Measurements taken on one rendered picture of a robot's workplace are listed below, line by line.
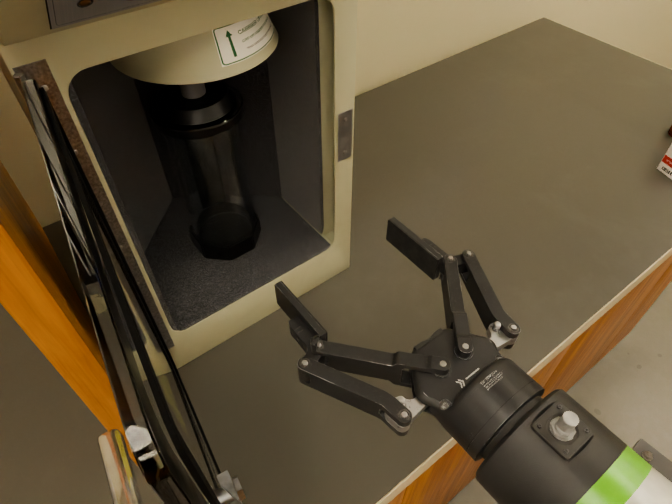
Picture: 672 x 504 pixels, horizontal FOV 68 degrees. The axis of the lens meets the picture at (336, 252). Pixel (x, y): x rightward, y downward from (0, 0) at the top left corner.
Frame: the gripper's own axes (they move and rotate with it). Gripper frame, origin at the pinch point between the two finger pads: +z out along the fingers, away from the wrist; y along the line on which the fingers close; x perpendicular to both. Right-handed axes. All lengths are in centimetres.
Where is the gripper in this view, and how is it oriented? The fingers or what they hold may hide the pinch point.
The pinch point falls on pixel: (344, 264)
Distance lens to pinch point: 48.3
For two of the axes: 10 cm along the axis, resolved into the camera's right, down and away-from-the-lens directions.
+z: -6.1, -5.9, 5.3
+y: -7.9, 4.5, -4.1
